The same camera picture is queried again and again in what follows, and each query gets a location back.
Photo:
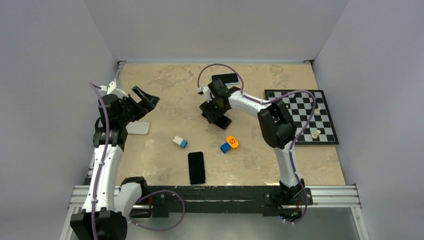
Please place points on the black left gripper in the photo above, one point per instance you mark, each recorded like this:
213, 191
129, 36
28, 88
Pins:
147, 104

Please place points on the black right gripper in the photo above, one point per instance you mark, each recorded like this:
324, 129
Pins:
206, 107

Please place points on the black phone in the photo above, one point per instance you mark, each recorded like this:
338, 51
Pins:
196, 168

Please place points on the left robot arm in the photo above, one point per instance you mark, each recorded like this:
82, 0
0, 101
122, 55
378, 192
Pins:
105, 215

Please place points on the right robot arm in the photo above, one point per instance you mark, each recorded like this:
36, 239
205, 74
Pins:
277, 128

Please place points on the phone in light-blue case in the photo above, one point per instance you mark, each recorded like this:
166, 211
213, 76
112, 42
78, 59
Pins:
226, 78

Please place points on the orange blue toy block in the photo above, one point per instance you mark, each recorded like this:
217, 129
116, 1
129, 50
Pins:
230, 144

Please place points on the white blue toy block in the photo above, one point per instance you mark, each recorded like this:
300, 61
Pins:
180, 141

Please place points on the black chess piece far left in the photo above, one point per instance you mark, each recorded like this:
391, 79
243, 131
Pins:
293, 99

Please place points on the white chess pawn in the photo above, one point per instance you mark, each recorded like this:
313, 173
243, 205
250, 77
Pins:
317, 111

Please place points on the white chess piece front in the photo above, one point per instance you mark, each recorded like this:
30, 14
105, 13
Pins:
316, 134

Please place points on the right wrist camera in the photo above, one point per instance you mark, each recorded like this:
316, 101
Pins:
206, 92

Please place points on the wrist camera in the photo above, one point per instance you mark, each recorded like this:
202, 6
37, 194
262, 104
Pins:
206, 92
112, 89

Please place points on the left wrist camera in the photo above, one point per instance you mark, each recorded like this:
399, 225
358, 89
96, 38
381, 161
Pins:
112, 89

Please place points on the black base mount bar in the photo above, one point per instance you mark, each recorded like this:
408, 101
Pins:
146, 208

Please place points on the aluminium frame rail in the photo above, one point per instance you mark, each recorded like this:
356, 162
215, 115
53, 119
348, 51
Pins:
320, 196

